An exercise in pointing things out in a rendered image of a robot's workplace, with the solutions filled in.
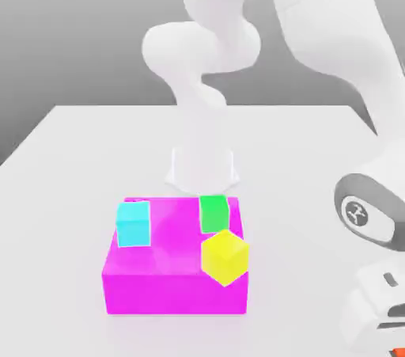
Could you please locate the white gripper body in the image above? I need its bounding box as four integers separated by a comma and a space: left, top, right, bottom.
340, 291, 405, 355

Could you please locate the small yellow cube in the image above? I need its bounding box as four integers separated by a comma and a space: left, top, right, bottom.
201, 229, 251, 287

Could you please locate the small green cube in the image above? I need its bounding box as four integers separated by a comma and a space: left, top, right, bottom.
199, 194, 230, 234

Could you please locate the small cyan cube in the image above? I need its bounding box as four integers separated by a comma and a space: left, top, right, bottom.
115, 200, 152, 249

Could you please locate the large magenta box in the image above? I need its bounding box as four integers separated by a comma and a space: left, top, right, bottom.
101, 196, 249, 316

